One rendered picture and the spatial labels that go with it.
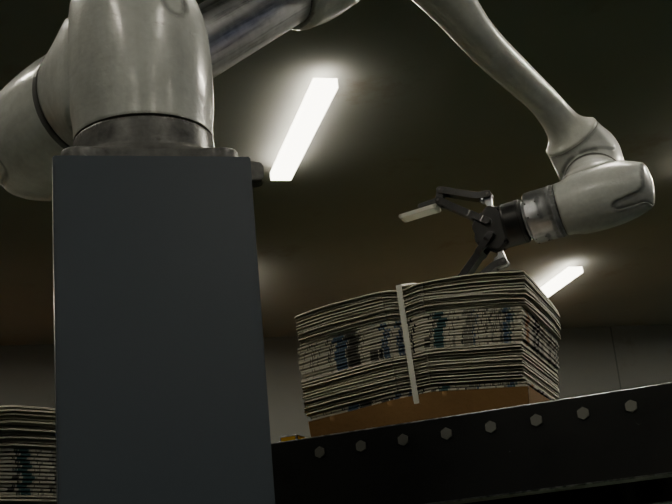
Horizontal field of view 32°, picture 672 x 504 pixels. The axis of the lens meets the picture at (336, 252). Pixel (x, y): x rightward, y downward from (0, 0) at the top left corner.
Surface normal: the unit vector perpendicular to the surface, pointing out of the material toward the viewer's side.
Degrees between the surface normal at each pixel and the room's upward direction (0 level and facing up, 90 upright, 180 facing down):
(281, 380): 90
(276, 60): 180
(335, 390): 90
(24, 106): 102
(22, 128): 117
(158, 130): 84
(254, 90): 180
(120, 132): 85
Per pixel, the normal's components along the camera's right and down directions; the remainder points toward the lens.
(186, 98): 0.70, -0.17
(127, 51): -0.04, -0.30
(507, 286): -0.36, -0.25
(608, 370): 0.22, -0.32
